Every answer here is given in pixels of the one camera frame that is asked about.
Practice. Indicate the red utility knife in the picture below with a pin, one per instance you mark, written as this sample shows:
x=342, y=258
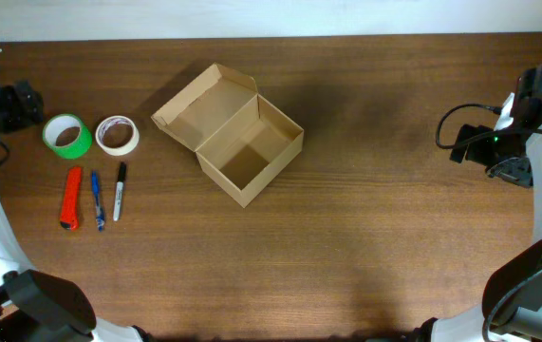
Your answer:
x=69, y=217

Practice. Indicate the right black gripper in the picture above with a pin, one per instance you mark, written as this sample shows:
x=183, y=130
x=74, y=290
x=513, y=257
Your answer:
x=518, y=172

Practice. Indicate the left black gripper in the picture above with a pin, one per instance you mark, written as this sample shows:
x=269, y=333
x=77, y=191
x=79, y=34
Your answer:
x=24, y=104

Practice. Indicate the blue ballpoint pen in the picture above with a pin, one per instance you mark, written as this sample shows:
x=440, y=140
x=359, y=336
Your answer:
x=100, y=216

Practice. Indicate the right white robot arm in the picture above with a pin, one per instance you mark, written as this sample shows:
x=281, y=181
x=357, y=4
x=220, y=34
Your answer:
x=511, y=306

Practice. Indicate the white masking tape roll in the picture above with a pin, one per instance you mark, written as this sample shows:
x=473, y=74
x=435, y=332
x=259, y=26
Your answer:
x=105, y=125

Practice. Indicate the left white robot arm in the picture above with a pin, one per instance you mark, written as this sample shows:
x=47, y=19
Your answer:
x=35, y=306

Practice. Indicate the brown cardboard box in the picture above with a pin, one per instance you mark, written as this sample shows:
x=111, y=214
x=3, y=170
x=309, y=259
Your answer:
x=241, y=140

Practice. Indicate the black and white marker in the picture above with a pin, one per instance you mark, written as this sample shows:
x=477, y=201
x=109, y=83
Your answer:
x=119, y=191

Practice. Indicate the green tape roll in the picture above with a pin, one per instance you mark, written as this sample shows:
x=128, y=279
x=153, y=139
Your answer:
x=56, y=126

